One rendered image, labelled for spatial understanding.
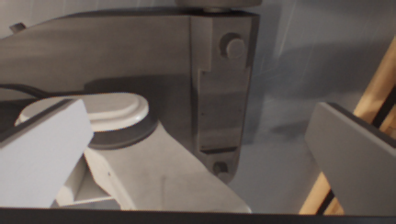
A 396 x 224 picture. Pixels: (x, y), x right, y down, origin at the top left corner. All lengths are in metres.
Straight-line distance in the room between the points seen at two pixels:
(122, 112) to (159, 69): 0.16
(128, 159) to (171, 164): 0.07
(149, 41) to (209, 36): 0.13
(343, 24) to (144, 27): 0.65
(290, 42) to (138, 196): 0.65
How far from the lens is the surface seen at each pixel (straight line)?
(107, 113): 0.35
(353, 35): 0.90
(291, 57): 0.78
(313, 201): 1.44
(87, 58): 0.48
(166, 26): 0.45
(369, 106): 1.11
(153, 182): 0.29
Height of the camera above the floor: 0.61
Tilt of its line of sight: 57 degrees down
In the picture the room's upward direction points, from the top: 161 degrees clockwise
